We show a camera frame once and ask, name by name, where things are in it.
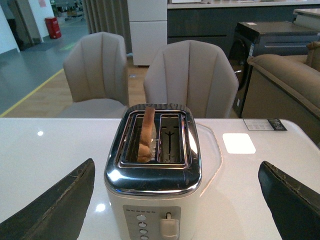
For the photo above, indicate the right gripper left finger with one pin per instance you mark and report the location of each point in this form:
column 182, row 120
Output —
column 57, row 214

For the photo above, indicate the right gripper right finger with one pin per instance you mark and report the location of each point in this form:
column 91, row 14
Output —
column 295, row 208

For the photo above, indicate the slice of brown bread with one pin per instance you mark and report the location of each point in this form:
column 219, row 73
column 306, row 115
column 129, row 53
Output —
column 145, row 141

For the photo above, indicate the label sticker on table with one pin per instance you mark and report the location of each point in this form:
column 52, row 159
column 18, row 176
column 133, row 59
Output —
column 273, row 124

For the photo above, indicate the white chrome two-slot toaster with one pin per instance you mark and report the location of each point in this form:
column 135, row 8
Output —
column 158, row 199

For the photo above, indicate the beige sofa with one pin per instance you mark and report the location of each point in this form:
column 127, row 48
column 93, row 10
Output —
column 286, row 87

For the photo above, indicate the beige upholstered chair left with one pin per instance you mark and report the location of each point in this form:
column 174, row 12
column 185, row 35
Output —
column 96, row 71

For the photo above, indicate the beige upholstered chair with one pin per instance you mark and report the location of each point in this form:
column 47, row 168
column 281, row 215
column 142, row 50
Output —
column 194, row 74
column 96, row 71

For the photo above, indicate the beige upholstered chair right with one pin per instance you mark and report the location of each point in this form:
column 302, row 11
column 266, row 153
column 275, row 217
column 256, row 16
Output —
column 194, row 74

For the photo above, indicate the black washing machine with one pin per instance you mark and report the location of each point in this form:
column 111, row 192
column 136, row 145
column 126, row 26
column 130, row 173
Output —
column 252, row 39

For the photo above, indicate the red box on floor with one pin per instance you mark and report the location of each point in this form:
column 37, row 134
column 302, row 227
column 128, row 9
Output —
column 53, row 27

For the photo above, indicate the dark kitchen counter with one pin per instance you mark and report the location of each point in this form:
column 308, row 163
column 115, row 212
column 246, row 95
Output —
column 214, row 21

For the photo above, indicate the white cabinet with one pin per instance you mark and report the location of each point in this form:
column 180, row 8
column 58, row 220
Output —
column 148, row 29

